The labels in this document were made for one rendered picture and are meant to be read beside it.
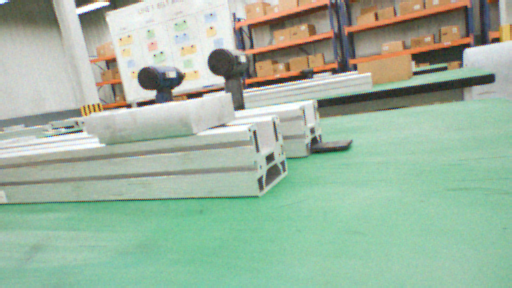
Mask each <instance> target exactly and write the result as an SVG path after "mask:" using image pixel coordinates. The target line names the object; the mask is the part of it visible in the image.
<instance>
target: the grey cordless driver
mask: <svg viewBox="0 0 512 288"><path fill-rule="evenodd" d="M207 64H208V68H209V71H211V72H212V74H213V75H216V76H220V77H223V78H224V80H225V82H224V88H225V94H227V93H231V95H232V103H233V108H234V112H236V111H242V110H246V108H245V102H244V97H243V92H242V82H241V77H242V76H244V75H245V72H248V70H249V66H250V60H249V57H248V55H247V54H245V52H242V51H238V50H232V49H226V48H219V49H215V50H214V51H212V52H211V53H210V54H209V55H208V61H207Z"/></svg>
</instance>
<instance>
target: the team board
mask: <svg viewBox="0 0 512 288"><path fill-rule="evenodd" d="M105 16H106V20H107V23H108V27H109V30H110V34H111V40H112V44H113V47H114V51H115V54H116V61H117V65H118V69H119V72H120V79H121V82H122V86H123V89H124V92H125V99H126V103H127V104H132V108H135V107H136V108H137V106H136V102H138V101H147V100H150V99H155V95H156V94H157V93H156V91H146V90H144V89H143V88H142V87H140V86H139V83H138V80H137V76H138V73H139V70H141V69H142V68H143V67H146V66H154V67H178V69H179V70H181V72H182V73H183V74H184V75H185V79H184V81H183V82H182V83H181V85H179V87H177V88H175V90H172V93H173V95H181V94H185V93H189V92H198V91H202V90H206V89H211V88H219V87H224V82H225V80H224V78H223V77H220V76H216V75H213V74H212V72H211V71H209V68H208V64H207V61H208V55H209V54H210V53H211V52H212V51H214V50H215V49H219V48H226V49H232V50H237V47H236V42H235V33H234V29H233V25H232V20H231V12H230V7H229V2H228V0H147V1H142V2H140V3H138V4H133V5H131V6H128V7H124V8H121V9H119V10H114V11H112V12H108V13H105Z"/></svg>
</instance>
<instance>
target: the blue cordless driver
mask: <svg viewBox="0 0 512 288"><path fill-rule="evenodd" d="M184 79H185V75H184V74H183V73H182V72H181V70H179V69H178V67H154V66H146V67H143V68H142V69H141V70H139V73H138V76H137V80H138V83H139V86H140V87H142V88H143V89H144V90H146V91H156V93H157V94H156V95H155V101H156V104H161V103H167V102H171V101H174V99H173V93H172V90H175V88H177V87H179V85H181V83H182V82H183V81H184Z"/></svg>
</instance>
